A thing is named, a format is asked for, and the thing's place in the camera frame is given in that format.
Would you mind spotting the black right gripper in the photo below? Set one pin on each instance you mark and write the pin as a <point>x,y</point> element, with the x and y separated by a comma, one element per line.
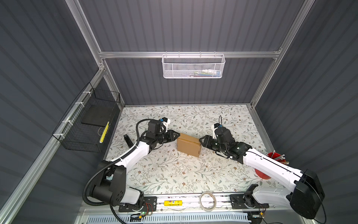
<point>206,141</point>

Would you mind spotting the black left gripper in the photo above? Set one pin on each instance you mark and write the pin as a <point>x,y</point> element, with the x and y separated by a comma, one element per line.
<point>170,135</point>

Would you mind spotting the brown cardboard paper box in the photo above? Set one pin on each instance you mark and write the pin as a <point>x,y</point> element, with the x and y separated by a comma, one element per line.
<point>189,145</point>

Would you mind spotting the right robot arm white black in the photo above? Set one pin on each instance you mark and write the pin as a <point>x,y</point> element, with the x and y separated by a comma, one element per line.
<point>302,191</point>

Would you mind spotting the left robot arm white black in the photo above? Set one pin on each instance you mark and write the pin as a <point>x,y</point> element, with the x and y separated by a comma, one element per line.
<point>108,185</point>

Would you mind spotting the black marker on table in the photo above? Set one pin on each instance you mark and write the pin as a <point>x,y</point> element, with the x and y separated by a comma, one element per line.
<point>128,141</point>

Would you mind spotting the clear tape roll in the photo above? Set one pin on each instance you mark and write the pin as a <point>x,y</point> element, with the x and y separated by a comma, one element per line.
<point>207,201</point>

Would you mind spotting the red pencil cup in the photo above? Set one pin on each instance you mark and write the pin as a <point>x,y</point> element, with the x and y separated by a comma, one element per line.
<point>273,155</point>

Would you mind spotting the black flat pad in basket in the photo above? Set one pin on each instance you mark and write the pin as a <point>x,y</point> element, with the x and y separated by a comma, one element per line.
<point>98,116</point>

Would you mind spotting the items in white basket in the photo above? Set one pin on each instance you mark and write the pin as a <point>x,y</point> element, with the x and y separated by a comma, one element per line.
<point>205,73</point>

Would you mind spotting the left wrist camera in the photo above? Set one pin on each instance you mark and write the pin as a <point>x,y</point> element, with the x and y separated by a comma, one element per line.
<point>165,121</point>

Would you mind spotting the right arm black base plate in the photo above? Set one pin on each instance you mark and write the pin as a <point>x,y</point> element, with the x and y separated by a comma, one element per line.
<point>240,201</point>

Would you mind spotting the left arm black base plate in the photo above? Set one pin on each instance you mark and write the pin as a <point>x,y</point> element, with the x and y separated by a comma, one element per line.
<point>144,204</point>

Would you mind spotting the black wire mesh basket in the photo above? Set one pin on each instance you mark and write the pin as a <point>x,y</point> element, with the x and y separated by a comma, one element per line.
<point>73,135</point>

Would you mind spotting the white wire mesh basket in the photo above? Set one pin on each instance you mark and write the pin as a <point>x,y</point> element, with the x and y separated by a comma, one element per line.
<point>176,66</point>

